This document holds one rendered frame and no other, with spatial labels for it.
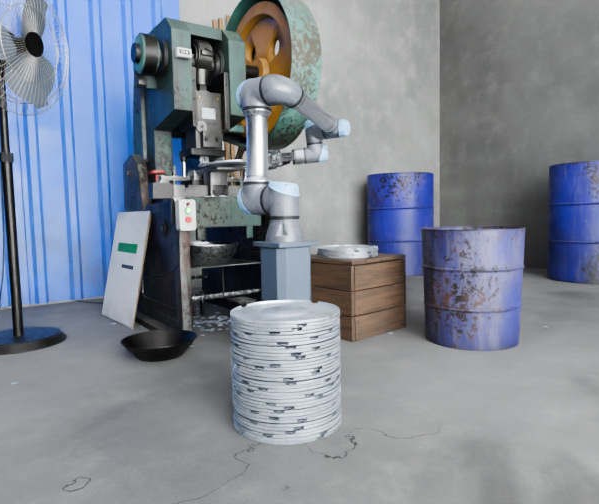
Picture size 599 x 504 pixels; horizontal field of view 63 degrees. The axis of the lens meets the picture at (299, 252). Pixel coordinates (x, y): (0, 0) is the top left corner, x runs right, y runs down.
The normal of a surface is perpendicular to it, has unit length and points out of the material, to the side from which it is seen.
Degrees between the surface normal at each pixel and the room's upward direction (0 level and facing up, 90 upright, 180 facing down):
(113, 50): 90
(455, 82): 90
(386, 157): 90
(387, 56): 90
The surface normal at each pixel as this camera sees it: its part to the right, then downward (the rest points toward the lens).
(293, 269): 0.61, 0.05
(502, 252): 0.26, 0.11
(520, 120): -0.82, 0.07
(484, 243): -0.12, 0.12
